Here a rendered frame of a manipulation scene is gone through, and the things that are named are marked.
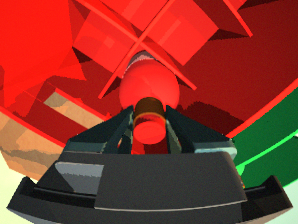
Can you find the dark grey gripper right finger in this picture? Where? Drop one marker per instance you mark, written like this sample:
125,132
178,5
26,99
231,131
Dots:
193,136

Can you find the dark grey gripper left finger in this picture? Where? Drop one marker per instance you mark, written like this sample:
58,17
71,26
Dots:
105,136

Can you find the red crate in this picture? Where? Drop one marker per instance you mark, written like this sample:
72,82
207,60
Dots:
229,74

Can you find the green bottle crate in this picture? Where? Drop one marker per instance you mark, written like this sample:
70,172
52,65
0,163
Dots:
256,142

